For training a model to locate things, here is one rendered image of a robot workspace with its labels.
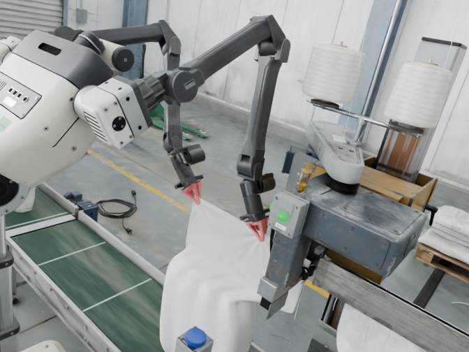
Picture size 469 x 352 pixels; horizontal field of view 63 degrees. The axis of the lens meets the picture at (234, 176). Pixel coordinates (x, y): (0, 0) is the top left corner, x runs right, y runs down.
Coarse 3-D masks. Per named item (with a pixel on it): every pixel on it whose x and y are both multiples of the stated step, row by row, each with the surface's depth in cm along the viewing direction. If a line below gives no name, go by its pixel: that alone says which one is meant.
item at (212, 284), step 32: (192, 224) 145; (224, 224) 135; (192, 256) 146; (224, 256) 138; (256, 256) 129; (192, 288) 141; (224, 288) 135; (256, 288) 131; (160, 320) 159; (192, 320) 143; (224, 320) 134
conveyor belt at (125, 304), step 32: (64, 224) 234; (32, 256) 201; (64, 256) 206; (96, 256) 211; (64, 288) 183; (96, 288) 188; (128, 288) 192; (160, 288) 196; (96, 320) 169; (128, 320) 173
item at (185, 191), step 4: (192, 184) 138; (184, 188) 141; (188, 188) 140; (192, 188) 138; (196, 188) 139; (184, 192) 141; (188, 192) 142; (196, 192) 139; (188, 196) 141; (192, 196) 142; (196, 196) 140; (196, 200) 141
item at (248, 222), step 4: (248, 220) 125; (260, 220) 123; (264, 220) 123; (248, 224) 126; (252, 224) 126; (256, 224) 125; (260, 224) 123; (264, 224) 124; (252, 228) 126; (260, 228) 124; (264, 228) 124; (256, 232) 126; (260, 232) 124; (264, 232) 124; (256, 236) 126; (264, 236) 125; (260, 240) 126
